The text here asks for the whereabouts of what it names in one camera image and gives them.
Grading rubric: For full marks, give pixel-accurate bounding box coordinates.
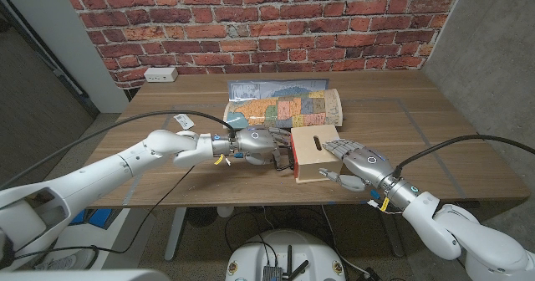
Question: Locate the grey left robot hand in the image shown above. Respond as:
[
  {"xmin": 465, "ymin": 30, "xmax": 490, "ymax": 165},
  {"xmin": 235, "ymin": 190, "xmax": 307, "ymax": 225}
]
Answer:
[{"xmin": 233, "ymin": 125, "xmax": 293, "ymax": 169}]

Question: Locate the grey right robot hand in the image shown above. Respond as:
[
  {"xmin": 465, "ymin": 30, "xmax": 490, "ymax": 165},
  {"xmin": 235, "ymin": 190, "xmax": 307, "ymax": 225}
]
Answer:
[{"xmin": 318, "ymin": 138, "xmax": 396, "ymax": 192}]

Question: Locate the light wooden slotted box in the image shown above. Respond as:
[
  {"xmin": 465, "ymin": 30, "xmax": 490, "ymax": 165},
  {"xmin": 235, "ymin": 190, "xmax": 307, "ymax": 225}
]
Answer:
[{"xmin": 291, "ymin": 124, "xmax": 342, "ymax": 184}]

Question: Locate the rolled colourful map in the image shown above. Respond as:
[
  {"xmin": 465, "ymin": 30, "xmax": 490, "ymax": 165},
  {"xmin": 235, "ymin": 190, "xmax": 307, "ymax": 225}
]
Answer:
[{"xmin": 222, "ymin": 78, "xmax": 344, "ymax": 131}]

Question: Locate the grey metal table leg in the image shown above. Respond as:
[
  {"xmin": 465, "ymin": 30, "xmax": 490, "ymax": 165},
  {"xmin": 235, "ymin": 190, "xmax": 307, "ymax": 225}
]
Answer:
[
  {"xmin": 378, "ymin": 213, "xmax": 405, "ymax": 258},
  {"xmin": 164, "ymin": 207, "xmax": 188, "ymax": 262}
]

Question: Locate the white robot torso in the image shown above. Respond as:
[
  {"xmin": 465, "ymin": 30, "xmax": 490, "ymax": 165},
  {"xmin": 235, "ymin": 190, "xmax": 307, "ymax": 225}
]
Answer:
[{"xmin": 224, "ymin": 229, "xmax": 348, "ymax": 281}]

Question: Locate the white power strip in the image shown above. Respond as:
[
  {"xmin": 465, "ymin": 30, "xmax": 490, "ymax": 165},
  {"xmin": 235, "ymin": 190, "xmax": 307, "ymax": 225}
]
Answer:
[{"xmin": 143, "ymin": 66, "xmax": 180, "ymax": 84}]

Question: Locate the red brick printed backdrop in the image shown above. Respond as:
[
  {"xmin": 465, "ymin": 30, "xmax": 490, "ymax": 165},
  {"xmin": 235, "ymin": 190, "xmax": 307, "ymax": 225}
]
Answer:
[{"xmin": 59, "ymin": 0, "xmax": 467, "ymax": 90}]

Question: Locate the blue foot pad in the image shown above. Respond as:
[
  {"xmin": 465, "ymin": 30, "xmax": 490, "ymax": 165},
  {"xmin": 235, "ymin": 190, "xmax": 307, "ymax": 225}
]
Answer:
[
  {"xmin": 69, "ymin": 209, "xmax": 87, "ymax": 227},
  {"xmin": 86, "ymin": 207, "xmax": 115, "ymax": 230}
]

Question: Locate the white robot chest panel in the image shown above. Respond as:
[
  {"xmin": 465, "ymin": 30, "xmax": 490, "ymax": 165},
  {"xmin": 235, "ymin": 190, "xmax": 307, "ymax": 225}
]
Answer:
[{"xmin": 0, "ymin": 269, "xmax": 171, "ymax": 281}]

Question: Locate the grey sneaker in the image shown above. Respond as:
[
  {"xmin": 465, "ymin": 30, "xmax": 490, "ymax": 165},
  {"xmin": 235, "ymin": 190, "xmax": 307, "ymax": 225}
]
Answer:
[{"xmin": 33, "ymin": 247, "xmax": 99, "ymax": 272}]

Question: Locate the white printed cable tag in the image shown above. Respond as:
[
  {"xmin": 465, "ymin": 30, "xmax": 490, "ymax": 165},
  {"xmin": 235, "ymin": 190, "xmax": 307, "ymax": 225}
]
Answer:
[{"xmin": 173, "ymin": 113, "xmax": 196, "ymax": 131}]

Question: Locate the white floor cable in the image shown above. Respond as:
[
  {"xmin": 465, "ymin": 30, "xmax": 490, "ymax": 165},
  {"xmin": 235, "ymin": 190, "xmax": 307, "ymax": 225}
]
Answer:
[{"xmin": 320, "ymin": 205, "xmax": 369, "ymax": 279}]

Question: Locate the black floor cable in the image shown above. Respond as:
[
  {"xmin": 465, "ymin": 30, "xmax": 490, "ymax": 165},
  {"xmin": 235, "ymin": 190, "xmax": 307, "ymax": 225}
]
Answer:
[{"xmin": 223, "ymin": 207, "xmax": 332, "ymax": 255}]

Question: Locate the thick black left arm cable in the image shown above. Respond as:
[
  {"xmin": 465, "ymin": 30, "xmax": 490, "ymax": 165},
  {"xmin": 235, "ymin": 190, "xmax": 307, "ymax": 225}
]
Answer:
[{"xmin": 0, "ymin": 110, "xmax": 237, "ymax": 191}]

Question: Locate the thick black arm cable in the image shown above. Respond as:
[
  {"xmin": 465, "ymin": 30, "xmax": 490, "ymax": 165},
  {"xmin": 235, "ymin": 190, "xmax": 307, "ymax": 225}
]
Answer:
[
  {"xmin": 392, "ymin": 134, "xmax": 535, "ymax": 181},
  {"xmin": 0, "ymin": 110, "xmax": 237, "ymax": 191}
]

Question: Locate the thin black cable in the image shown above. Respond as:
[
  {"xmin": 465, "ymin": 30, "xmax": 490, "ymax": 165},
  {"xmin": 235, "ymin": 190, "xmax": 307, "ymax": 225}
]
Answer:
[{"xmin": 11, "ymin": 166, "xmax": 196, "ymax": 262}]

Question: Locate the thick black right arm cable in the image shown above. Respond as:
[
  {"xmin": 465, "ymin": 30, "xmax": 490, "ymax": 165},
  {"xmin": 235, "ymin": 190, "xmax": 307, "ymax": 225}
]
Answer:
[{"xmin": 392, "ymin": 134, "xmax": 535, "ymax": 181}]

